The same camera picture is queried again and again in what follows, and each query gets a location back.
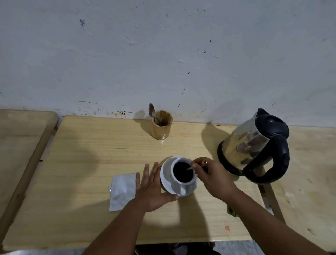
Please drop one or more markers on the person's right hand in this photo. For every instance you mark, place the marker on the person's right hand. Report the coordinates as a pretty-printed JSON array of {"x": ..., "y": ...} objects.
[{"x": 215, "y": 181}]

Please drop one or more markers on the person's left hand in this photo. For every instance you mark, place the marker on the person's left hand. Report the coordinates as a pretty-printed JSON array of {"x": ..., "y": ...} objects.
[{"x": 152, "y": 191}]

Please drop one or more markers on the white saucer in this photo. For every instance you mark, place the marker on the white saucer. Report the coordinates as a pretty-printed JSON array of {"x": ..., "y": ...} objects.
[{"x": 165, "y": 176}]

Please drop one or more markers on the long metal spoon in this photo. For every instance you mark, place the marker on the long metal spoon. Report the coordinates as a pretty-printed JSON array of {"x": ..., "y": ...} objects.
[{"x": 189, "y": 168}]

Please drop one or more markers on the white coffee cup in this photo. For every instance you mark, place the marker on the white coffee cup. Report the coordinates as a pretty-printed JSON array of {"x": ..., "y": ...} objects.
[{"x": 181, "y": 187}]

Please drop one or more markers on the silver foil sachet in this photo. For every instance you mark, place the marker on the silver foil sachet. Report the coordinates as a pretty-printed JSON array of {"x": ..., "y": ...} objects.
[{"x": 122, "y": 191}]

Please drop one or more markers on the black coffee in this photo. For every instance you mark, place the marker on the black coffee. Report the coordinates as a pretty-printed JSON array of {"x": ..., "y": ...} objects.
[{"x": 181, "y": 173}]

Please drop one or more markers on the green cloth rag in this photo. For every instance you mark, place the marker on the green cloth rag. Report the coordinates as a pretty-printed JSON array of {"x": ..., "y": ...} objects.
[{"x": 232, "y": 211}]

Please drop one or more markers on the person's right forearm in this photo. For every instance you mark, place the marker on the person's right forearm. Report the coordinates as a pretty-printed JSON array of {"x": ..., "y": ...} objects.
[{"x": 270, "y": 231}]

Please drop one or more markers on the person's left forearm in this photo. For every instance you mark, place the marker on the person's left forearm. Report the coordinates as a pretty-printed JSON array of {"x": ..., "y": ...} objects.
[{"x": 115, "y": 231}]

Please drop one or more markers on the wooden spoon holder cup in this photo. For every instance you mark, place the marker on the wooden spoon holder cup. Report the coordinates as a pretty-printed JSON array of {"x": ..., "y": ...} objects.
[{"x": 161, "y": 130}]

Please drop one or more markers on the light wooden table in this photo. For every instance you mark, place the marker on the light wooden table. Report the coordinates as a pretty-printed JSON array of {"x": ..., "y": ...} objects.
[{"x": 92, "y": 157}]

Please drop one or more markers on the short metal spoon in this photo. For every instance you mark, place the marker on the short metal spoon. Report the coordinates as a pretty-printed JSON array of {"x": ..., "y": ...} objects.
[{"x": 151, "y": 109}]

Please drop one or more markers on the pale scuffed wooden table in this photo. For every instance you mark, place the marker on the pale scuffed wooden table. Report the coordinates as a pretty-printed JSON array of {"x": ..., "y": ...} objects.
[{"x": 309, "y": 210}]

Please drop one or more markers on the worn stained wooden table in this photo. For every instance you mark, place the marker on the worn stained wooden table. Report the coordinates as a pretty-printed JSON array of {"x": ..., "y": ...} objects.
[{"x": 21, "y": 147}]

